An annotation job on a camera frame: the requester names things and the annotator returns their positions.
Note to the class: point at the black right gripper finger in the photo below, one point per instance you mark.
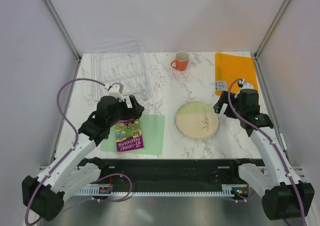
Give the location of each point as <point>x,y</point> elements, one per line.
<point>224,98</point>
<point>218,107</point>

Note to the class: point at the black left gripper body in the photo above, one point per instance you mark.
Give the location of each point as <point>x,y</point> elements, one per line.
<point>121,113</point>

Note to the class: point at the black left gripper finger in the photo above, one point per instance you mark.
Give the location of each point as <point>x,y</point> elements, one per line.
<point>136,105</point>
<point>133,113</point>

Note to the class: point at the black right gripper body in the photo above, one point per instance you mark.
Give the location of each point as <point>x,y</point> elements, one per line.
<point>240,109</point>

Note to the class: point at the cream green plate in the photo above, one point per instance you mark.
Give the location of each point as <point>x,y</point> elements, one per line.
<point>196,120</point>

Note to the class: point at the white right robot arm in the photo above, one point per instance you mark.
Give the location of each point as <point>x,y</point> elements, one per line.
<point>283,193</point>

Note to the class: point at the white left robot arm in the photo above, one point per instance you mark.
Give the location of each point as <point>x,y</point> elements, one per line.
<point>46,193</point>

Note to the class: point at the green clipboard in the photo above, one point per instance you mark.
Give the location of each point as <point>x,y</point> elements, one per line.
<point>152,127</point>

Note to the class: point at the purple treehouse book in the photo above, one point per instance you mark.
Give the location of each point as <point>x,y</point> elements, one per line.
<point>128,136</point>

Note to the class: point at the orange plastic folder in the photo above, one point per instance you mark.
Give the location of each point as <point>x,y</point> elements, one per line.
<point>228,68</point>

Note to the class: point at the orange ceramic mug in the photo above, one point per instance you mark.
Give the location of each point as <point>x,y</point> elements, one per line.
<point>181,61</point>

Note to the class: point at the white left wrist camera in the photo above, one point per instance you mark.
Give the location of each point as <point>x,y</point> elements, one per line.
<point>115,91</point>

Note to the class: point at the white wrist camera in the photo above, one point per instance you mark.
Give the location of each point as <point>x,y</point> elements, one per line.
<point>242,84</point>
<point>115,91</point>

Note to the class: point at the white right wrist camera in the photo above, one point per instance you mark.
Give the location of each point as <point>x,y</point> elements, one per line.
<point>242,84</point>

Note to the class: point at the right aluminium frame post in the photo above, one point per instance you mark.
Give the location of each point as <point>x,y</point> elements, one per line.
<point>278,16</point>

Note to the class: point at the aluminium frame post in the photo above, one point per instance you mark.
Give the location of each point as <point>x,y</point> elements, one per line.
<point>278,16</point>
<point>61,27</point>

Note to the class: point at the clear wire dish rack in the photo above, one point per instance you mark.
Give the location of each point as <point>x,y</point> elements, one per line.
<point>124,62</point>

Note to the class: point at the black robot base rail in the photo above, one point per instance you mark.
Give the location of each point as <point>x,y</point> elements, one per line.
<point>170,175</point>

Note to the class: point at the white slotted cable duct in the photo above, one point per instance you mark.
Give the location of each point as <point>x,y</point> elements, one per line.
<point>97,191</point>

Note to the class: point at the left aluminium frame post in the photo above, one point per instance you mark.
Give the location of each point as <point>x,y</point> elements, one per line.
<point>61,27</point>

